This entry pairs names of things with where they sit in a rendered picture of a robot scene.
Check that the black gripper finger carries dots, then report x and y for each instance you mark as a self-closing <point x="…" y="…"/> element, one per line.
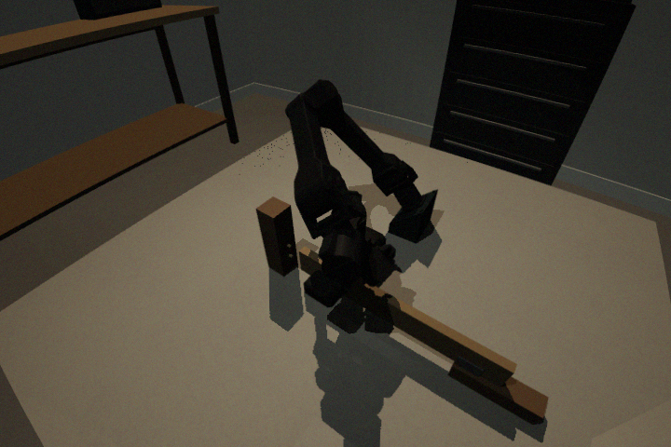
<point x="348" y="286"/>

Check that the long brown wooden rail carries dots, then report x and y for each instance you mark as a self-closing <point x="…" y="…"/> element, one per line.
<point x="431" y="332"/>

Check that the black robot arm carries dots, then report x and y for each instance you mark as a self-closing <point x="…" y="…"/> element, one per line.
<point x="319" y="187"/>

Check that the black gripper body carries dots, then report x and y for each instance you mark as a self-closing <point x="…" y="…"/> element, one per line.
<point x="326" y="291"/>

